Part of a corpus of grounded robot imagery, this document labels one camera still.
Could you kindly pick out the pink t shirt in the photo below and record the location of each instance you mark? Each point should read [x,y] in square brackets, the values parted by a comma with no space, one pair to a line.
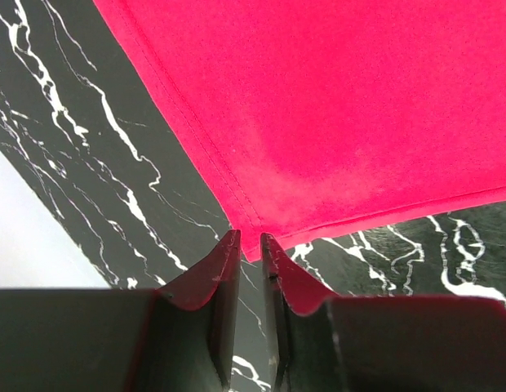
[312,119]

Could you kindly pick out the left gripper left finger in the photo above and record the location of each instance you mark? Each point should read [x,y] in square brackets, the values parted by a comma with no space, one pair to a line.
[178,337]

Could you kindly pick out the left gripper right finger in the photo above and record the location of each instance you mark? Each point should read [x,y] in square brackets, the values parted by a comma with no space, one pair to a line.
[322,341]

